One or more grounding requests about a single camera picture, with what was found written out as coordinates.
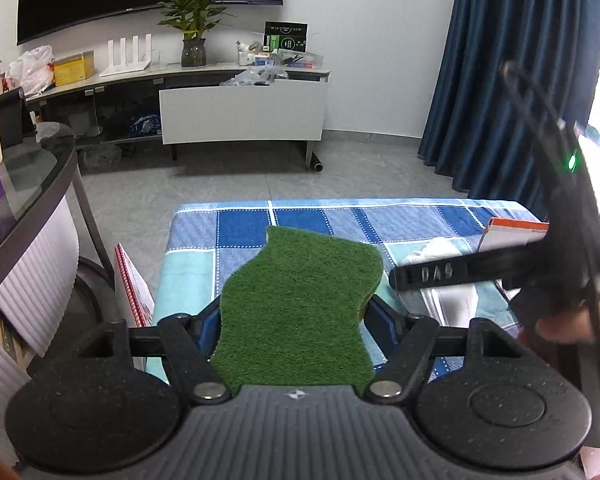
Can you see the red white booklet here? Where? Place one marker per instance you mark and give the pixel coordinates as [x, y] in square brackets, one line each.
[135, 285]

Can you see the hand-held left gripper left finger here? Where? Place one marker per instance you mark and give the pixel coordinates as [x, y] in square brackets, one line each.
[207, 327]

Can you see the white grey television cabinet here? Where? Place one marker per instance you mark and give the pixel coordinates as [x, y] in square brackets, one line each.
[240, 110]

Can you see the dark blue curtain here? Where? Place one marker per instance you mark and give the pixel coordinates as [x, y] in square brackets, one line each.
[505, 85]

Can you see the clear plastic wrap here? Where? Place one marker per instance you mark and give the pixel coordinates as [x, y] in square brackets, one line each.
[252, 77]

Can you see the bamboo plant in glass vase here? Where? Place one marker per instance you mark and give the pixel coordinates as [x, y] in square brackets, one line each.
[194, 52]

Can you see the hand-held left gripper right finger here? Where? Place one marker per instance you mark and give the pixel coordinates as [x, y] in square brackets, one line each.
[376, 320]

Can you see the white router with antennas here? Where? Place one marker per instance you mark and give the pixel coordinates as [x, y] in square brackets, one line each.
[127, 65]

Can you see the white plastic bag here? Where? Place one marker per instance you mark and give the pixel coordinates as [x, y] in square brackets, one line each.
[30, 72]

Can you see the black green box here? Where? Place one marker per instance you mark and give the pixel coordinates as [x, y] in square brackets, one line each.
[286, 37]

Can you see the small white bottle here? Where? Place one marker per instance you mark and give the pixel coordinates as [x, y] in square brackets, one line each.
[244, 54]

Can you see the yellow green sponge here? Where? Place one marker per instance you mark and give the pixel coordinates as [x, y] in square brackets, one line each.
[295, 305]

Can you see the yellow box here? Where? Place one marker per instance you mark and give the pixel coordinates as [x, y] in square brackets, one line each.
[74, 69]

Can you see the stack of flat boxes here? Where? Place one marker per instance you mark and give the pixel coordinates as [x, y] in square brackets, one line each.
[290, 59]

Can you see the black roll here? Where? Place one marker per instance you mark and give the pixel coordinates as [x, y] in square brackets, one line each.
[316, 162]

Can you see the orange white cardboard box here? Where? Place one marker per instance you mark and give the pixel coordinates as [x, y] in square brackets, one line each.
[510, 232]

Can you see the person's right hand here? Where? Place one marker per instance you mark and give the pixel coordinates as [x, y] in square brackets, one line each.
[565, 330]

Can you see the round glass table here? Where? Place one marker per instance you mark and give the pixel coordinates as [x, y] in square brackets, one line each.
[35, 175]

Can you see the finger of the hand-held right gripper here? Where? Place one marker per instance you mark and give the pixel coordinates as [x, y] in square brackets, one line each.
[470, 267]

